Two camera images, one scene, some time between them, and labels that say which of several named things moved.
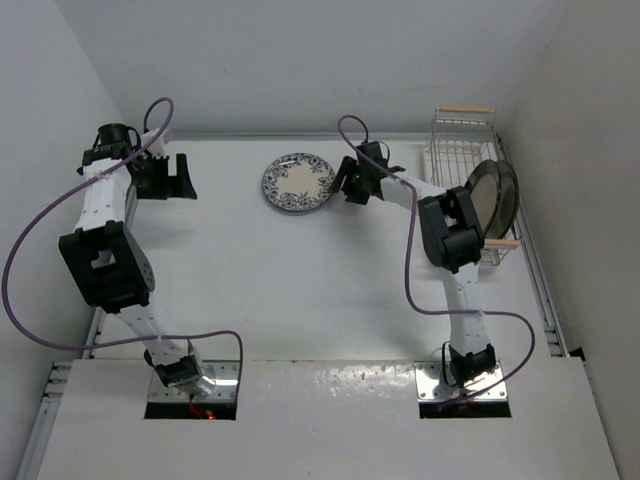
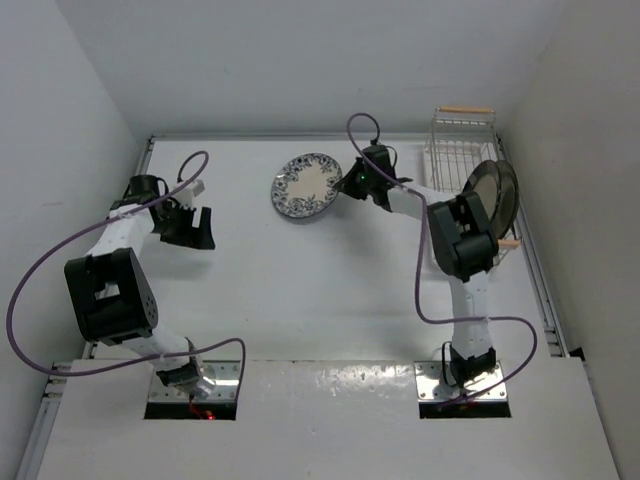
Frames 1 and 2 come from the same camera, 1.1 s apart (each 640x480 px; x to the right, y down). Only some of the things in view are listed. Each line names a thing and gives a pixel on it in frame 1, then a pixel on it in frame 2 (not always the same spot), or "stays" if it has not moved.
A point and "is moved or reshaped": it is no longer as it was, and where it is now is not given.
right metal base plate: x=431 y=385 stays
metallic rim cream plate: x=509 y=199 stays
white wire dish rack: x=461 y=139 stays
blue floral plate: x=297 y=181 is moved or reshaped
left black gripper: x=168 y=187 to x=191 y=236
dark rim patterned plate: x=484 y=185 stays
